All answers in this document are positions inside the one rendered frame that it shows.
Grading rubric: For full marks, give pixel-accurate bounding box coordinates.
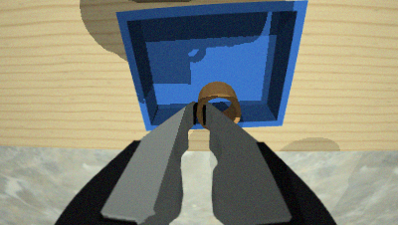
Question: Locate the blue open crate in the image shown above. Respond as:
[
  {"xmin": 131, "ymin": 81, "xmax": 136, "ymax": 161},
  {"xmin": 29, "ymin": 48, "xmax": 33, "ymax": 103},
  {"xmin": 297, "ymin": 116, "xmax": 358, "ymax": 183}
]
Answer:
[{"xmin": 115, "ymin": 0, "xmax": 308, "ymax": 131}]

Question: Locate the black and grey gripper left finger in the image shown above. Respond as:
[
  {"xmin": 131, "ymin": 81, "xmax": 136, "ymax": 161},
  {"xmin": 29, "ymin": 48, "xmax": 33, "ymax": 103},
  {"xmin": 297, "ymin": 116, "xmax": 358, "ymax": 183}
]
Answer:
[{"xmin": 55, "ymin": 102, "xmax": 198, "ymax": 225}]

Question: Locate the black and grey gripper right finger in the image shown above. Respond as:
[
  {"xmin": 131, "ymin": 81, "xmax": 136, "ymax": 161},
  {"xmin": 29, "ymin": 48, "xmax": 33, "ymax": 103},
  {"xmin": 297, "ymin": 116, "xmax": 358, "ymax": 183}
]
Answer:
[{"xmin": 202, "ymin": 102, "xmax": 337, "ymax": 225}]

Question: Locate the bronze bushing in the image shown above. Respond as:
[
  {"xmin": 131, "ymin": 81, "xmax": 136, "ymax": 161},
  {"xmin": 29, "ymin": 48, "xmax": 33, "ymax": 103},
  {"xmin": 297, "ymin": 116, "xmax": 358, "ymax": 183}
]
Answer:
[{"xmin": 196, "ymin": 82, "xmax": 241, "ymax": 130}]

